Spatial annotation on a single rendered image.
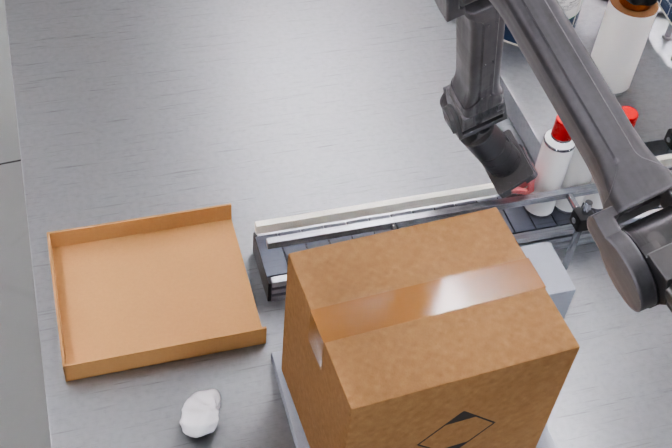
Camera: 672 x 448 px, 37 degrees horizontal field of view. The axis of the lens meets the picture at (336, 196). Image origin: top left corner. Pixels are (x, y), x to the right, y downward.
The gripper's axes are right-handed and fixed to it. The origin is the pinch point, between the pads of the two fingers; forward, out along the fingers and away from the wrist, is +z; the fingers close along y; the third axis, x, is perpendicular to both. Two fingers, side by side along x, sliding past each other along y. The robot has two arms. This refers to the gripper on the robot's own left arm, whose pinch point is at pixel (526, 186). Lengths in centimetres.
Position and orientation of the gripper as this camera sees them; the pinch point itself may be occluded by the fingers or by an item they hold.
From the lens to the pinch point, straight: 169.2
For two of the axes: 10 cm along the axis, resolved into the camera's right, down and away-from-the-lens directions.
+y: -2.7, -7.3, 6.3
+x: -8.1, 5.3, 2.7
